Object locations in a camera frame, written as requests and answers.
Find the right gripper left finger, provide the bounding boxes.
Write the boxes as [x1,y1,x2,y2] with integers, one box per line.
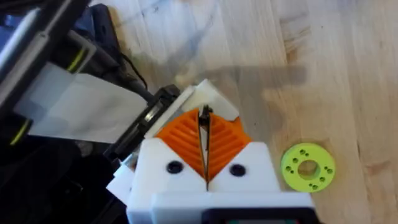
[126,108,208,224]

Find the green disc with holes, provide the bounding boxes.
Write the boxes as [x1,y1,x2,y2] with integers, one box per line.
[280,142,336,194]

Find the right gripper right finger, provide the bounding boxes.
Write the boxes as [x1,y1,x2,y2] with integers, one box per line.
[206,107,281,192]

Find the black cable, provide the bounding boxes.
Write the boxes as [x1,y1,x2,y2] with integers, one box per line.
[120,52,149,91]

